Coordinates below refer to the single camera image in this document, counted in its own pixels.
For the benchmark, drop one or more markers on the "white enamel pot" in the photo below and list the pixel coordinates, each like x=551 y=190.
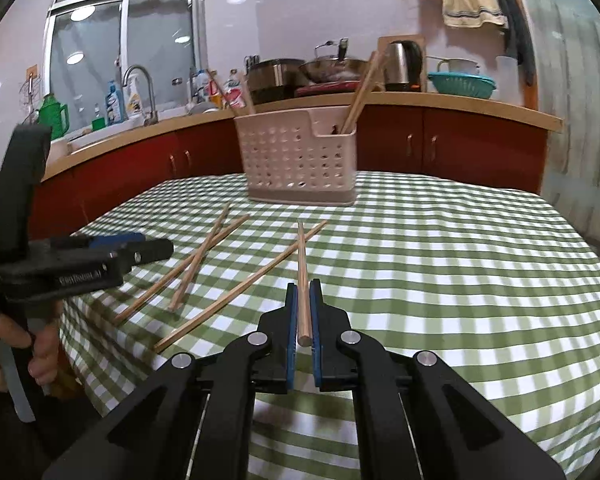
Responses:
x=455 y=65

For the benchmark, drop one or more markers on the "steel wok with lid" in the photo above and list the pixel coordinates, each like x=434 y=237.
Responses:
x=330 y=70

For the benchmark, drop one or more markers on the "teal plastic colander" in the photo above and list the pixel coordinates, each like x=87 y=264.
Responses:
x=462 y=85

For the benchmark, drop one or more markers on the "steel faucet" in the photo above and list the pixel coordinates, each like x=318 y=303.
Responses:
x=150 y=95

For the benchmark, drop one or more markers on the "green thermos jug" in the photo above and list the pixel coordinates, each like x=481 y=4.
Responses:
x=52 y=117

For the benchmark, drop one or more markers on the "aluminium sliding window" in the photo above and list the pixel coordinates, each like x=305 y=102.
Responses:
x=90 y=45

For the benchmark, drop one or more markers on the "white spray bottle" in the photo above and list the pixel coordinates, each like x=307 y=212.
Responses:
x=134 y=100

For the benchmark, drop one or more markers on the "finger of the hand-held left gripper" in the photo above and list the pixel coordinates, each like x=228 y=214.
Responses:
x=120 y=240
x=150 y=251

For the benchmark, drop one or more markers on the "dishes beside sink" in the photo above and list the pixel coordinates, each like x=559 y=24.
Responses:
x=202 y=108

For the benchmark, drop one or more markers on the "translucent plastic container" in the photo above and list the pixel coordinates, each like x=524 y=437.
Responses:
x=507 y=80

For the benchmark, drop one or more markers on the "wall hook with hanging tool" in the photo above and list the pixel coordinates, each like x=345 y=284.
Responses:
x=31 y=90

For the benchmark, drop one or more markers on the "cooking oil bottle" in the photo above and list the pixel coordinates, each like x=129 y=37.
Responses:
x=213 y=92

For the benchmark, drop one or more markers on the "wooden cutting board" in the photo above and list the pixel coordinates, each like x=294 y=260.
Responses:
x=385 y=42

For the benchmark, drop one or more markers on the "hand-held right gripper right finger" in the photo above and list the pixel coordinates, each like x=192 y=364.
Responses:
x=316 y=340

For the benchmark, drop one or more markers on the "pink perforated utensil basket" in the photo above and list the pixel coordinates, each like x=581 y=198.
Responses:
x=295 y=160

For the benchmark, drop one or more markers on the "red kitchen cabinets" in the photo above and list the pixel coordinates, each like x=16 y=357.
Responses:
x=455 y=145

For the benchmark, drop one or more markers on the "small green bottle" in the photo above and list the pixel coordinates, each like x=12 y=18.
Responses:
x=98 y=121

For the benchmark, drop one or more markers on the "steel sink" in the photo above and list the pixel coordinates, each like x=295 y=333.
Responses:
x=105 y=135

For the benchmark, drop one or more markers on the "dark rice cooker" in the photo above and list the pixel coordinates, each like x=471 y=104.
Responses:
x=275 y=80

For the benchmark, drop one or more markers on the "red induction cooker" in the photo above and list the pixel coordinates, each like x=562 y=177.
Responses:
x=325 y=89

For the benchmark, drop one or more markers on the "dark hanging cloth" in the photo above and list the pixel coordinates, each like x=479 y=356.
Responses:
x=517 y=25

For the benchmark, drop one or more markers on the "person's left hand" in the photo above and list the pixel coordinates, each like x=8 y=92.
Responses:
x=45 y=355

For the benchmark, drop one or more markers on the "green checkered tablecloth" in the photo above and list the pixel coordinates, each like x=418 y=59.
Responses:
x=430 y=285

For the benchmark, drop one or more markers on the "pink refill pouch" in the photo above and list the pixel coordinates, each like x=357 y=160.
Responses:
x=235 y=92

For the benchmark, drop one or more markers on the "blue dish soap bottle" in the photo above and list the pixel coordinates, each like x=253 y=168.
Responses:
x=113 y=107

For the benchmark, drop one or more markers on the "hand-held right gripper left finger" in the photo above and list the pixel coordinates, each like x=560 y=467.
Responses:
x=292 y=340

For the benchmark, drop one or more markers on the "wood framed glass door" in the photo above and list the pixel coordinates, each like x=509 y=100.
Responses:
x=575 y=85

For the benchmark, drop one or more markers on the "white bottle with blue cap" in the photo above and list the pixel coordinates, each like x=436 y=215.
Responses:
x=197 y=87

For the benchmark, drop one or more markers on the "steel electric kettle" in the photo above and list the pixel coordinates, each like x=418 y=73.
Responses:
x=402 y=67

